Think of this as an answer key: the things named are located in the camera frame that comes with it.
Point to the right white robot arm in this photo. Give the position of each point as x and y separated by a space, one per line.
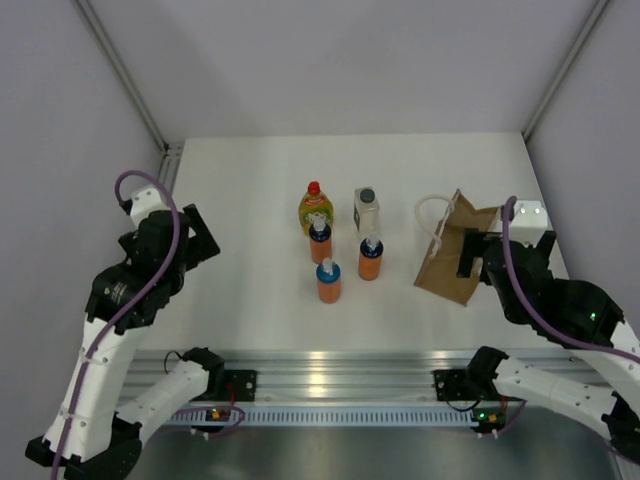
576 315

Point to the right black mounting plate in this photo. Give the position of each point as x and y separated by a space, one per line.
451 386

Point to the black mounting plate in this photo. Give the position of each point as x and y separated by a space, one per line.
238 386
451 386

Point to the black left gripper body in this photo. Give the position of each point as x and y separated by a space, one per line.
181 268

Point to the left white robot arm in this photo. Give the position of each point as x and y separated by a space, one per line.
93 436

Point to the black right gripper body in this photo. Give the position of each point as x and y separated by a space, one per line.
543 244

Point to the white slotted cable duct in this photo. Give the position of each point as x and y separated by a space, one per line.
351 416

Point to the yellow dish soap bottle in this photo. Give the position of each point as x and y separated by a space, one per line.
314 205

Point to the aluminium frame rail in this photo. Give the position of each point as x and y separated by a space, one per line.
352 377

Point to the clear square bottle grey cap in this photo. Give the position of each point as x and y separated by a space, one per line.
366 210

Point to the orange pump bottle navy top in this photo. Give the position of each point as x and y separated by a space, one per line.
320 240

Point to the orange pump bottle blue top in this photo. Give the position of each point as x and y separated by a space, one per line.
328 275

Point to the orange pump bottle dark top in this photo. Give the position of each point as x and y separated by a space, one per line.
370 257

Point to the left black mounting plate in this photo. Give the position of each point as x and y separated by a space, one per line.
238 386

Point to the brown canvas tote bag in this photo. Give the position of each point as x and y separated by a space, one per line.
438 271

